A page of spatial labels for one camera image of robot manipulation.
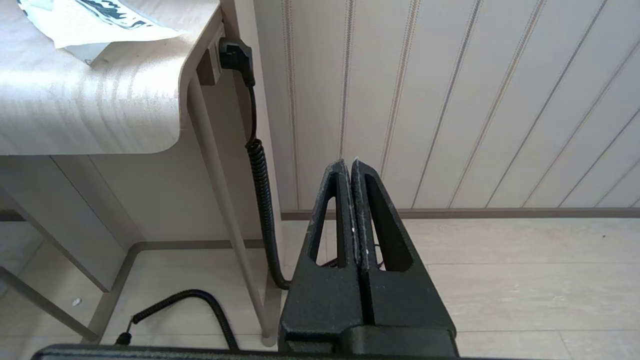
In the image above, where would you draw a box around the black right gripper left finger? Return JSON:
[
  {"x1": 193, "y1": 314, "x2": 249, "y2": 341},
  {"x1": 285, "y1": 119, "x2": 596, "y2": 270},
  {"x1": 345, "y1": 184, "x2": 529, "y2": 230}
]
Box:
[{"x1": 278, "y1": 160, "x2": 362, "y2": 353}]

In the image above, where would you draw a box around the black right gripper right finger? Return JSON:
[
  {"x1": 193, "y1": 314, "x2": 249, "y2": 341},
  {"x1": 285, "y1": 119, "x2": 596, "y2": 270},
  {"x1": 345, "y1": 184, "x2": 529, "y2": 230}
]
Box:
[{"x1": 351, "y1": 158, "x2": 457, "y2": 331}]

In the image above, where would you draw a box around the white horse-print zip pouch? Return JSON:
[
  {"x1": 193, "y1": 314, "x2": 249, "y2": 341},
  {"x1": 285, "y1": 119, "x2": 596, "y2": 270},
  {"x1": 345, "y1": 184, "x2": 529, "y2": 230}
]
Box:
[{"x1": 17, "y1": 0, "x2": 187, "y2": 66}]

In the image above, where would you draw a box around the light wood nightstand shelf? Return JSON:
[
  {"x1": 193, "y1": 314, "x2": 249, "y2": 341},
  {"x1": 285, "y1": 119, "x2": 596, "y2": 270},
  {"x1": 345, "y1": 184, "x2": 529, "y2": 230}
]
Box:
[{"x1": 0, "y1": 0, "x2": 286, "y2": 346}]

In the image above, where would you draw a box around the black coiled power cable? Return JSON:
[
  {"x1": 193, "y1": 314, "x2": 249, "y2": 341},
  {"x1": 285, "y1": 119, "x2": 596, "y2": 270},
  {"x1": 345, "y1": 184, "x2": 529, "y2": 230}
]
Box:
[{"x1": 116, "y1": 39, "x2": 341, "y2": 351}]

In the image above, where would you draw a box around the beige wall socket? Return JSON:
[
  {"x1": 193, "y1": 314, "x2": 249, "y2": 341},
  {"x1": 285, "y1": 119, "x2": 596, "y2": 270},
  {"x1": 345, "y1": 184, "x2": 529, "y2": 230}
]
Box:
[{"x1": 196, "y1": 25, "x2": 224, "y2": 86}]

